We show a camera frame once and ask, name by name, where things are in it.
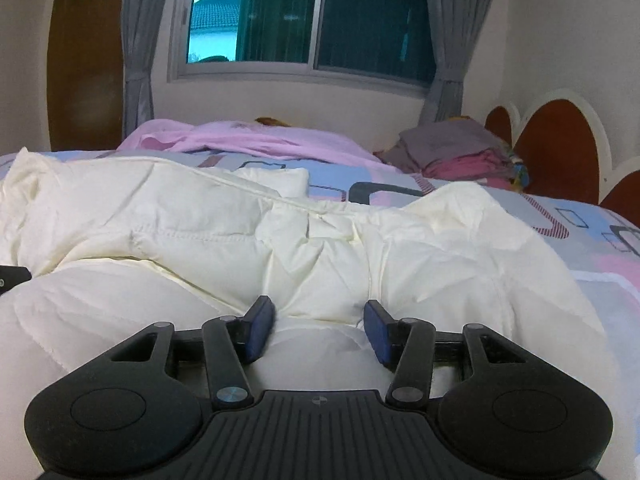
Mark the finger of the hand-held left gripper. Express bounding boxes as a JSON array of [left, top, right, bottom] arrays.
[[0, 265, 33, 297]]

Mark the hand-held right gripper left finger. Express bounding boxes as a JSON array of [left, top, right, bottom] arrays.
[[75, 296, 277, 411]]

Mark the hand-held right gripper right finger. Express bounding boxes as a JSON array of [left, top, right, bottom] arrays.
[[363, 300, 548, 409]]

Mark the white padded jacket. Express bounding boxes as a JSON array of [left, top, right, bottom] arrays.
[[0, 147, 621, 480]]

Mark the pile of folded clothes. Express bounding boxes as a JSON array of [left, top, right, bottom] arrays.
[[374, 116, 531, 193]]

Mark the pink blanket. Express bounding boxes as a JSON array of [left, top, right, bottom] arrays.
[[116, 119, 403, 173]]

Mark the brown wooden door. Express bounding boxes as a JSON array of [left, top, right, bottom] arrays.
[[46, 0, 130, 153]]

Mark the bed with patterned sheet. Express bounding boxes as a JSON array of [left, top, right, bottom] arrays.
[[0, 150, 640, 480]]

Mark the brown and white headboard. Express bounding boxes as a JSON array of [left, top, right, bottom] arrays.
[[482, 89, 640, 218]]

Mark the grey curtain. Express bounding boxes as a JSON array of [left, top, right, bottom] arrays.
[[122, 0, 201, 136], [419, 0, 513, 126]]

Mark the window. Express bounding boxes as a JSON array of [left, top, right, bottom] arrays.
[[167, 0, 443, 92]]

